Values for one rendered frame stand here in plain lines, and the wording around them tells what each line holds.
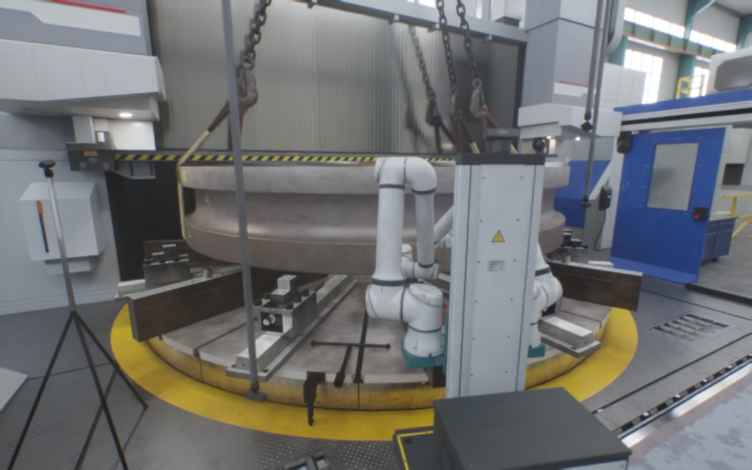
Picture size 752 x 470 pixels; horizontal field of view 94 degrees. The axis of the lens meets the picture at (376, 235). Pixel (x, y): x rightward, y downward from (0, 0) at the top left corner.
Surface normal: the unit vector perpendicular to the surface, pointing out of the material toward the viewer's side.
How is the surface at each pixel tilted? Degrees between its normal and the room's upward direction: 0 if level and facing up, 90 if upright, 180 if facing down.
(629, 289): 90
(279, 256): 90
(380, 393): 90
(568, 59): 90
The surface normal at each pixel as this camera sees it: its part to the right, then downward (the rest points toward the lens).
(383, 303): -0.26, 0.02
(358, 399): -0.04, 0.19
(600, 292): -0.60, 0.15
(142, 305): 0.80, 0.11
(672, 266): -0.89, 0.09
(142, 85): 0.45, 0.18
